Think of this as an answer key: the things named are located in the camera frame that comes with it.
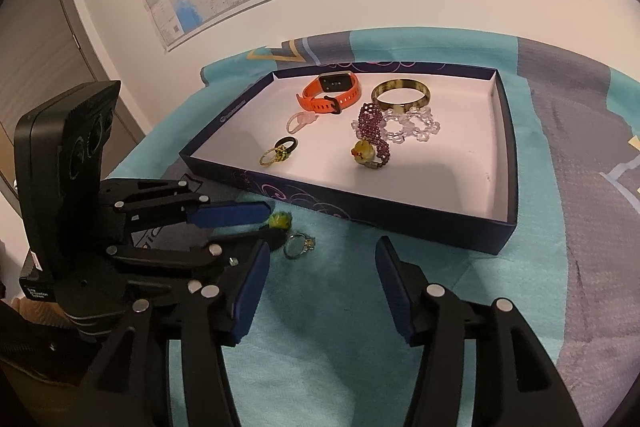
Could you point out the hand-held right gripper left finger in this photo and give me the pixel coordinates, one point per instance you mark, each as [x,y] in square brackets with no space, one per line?
[250,292]

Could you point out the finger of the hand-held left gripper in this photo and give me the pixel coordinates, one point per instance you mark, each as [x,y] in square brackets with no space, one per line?
[230,214]
[165,259]

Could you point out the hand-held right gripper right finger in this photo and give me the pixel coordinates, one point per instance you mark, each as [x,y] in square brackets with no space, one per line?
[395,292]

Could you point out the dark blue shallow box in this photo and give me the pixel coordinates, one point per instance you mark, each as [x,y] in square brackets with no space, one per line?
[425,187]

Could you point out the person's left forearm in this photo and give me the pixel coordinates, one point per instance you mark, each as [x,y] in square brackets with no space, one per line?
[35,347]

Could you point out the person's left hand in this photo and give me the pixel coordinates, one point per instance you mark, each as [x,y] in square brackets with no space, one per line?
[35,311]

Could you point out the teal fleece blanket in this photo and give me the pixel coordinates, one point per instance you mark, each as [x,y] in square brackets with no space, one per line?
[325,307]

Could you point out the grey brown door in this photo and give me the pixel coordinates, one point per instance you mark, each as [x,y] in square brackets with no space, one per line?
[35,47]

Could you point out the orange smart watch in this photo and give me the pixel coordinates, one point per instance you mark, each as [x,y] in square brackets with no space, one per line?
[315,99]

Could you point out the gold tortoiseshell bangle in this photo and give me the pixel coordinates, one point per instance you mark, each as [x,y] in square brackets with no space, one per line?
[382,102]

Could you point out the person's yellow jacket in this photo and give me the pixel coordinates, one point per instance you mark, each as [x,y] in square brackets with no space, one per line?
[30,402]

